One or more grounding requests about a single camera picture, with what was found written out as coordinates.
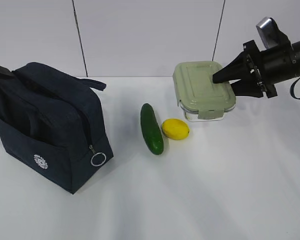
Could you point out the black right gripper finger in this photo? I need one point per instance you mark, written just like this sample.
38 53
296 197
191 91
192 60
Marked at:
236 70
249 87

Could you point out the yellow lemon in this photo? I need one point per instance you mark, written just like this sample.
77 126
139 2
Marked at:
175 129

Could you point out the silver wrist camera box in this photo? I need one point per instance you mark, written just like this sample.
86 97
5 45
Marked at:
268 31

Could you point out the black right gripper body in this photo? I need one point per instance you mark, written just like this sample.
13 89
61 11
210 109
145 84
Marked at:
270 66

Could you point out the green cucumber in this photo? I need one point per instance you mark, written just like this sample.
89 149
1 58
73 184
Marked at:
150 129

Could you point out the dark navy lunch bag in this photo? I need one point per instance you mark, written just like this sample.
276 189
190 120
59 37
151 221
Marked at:
53 122

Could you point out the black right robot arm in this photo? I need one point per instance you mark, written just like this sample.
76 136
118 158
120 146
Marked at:
256 72

